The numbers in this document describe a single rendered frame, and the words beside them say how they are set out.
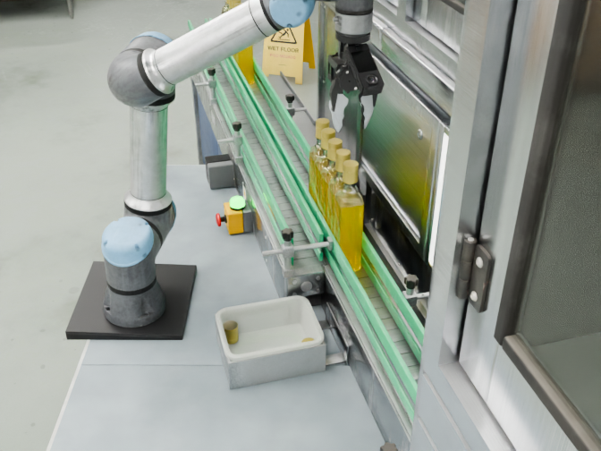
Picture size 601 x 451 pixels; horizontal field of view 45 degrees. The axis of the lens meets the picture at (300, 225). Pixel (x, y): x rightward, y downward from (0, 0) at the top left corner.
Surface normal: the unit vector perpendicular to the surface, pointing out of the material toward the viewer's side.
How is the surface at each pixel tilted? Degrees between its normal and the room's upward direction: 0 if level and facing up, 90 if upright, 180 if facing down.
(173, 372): 0
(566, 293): 90
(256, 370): 90
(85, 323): 3
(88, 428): 0
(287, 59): 77
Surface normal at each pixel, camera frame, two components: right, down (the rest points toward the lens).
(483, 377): -0.96, 0.15
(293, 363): 0.26, 0.53
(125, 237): 0.03, -0.75
